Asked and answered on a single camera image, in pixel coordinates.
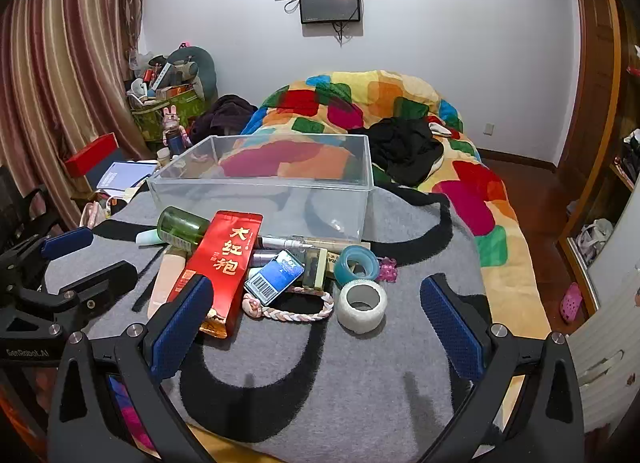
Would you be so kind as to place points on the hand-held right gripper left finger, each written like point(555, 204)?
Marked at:
point(180, 325)

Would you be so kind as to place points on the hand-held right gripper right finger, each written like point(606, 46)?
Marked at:
point(450, 330)

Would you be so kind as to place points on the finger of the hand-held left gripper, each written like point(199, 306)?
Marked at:
point(100, 285)
point(67, 243)

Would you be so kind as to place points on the mint green tube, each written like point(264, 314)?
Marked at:
point(149, 238)

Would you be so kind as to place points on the red tea packet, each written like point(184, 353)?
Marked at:
point(225, 263)

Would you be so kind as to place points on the pink hair clip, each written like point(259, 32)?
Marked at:
point(387, 270)

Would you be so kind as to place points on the clear tape roll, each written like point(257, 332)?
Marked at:
point(362, 315)

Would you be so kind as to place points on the green glass bottle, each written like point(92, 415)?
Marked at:
point(182, 225)

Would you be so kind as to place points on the blue tape roll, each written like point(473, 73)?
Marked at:
point(342, 268)

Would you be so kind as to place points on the clear plastic box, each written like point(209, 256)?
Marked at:
point(270, 188)

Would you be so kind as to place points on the pink pouch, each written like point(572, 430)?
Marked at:
point(92, 215)

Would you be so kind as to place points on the black chair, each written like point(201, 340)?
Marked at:
point(25, 208)

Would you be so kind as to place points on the blue notebook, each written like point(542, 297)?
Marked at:
point(122, 175)

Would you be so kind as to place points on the red box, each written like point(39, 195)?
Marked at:
point(90, 155)

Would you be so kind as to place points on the blue card box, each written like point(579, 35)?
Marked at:
point(275, 275)

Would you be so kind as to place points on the pink clog shoe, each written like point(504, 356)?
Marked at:
point(571, 303)

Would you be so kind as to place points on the small white jar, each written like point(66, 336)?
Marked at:
point(163, 157)

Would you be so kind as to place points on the white pen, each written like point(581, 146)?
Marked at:
point(282, 243)

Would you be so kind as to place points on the grey and black mat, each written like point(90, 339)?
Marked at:
point(325, 383)

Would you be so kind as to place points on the beige stick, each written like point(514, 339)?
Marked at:
point(340, 244)

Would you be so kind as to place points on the tan printed small box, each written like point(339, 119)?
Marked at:
point(314, 268)

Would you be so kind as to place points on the dark blue bottle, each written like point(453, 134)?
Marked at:
point(175, 143)

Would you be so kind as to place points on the green storage bag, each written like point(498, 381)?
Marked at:
point(150, 118)

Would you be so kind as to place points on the colourful patchwork blanket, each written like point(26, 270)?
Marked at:
point(480, 178)

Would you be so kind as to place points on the white ribbed panel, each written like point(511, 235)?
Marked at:
point(610, 333)

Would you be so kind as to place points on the pink bunny toy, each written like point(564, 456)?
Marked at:
point(172, 118)

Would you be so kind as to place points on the white bag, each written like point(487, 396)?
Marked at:
point(595, 238)

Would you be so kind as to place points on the striped pink curtain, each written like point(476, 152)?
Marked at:
point(60, 68)

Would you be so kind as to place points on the black clothing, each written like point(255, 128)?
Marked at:
point(405, 148)

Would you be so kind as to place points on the dark purple clothing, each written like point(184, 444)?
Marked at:
point(222, 115)

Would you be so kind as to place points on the grey neck pillow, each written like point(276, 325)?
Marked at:
point(205, 70)

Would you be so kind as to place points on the wooden wardrobe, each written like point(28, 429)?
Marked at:
point(595, 68)

